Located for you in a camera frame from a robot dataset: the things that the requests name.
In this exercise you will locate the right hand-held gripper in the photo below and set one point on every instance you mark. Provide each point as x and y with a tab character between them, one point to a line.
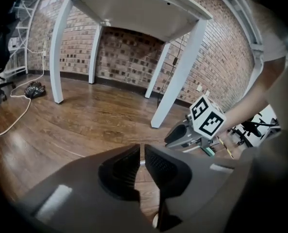
207	118

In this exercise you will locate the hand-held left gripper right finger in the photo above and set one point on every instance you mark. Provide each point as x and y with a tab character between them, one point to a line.
202	186

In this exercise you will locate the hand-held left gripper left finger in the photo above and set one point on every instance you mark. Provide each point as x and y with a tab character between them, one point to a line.
81	193

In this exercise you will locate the person's right forearm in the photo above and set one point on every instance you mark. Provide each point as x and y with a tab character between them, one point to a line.
253	98

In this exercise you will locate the black plastic bag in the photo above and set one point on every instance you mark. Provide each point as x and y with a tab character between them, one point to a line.
35	90

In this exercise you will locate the white square table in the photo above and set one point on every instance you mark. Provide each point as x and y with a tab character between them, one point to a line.
139	11

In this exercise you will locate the white metal beam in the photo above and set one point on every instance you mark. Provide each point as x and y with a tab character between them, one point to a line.
243	16

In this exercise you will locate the person's beige shirt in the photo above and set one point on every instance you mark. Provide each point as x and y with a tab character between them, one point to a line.
272	33

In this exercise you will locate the white metal shelf rack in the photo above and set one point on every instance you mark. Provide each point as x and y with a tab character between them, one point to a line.
25	33

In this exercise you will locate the white wall socket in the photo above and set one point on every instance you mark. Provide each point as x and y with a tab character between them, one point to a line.
207	93
44	55

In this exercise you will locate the white wall plate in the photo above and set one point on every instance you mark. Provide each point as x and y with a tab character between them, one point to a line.
199	88

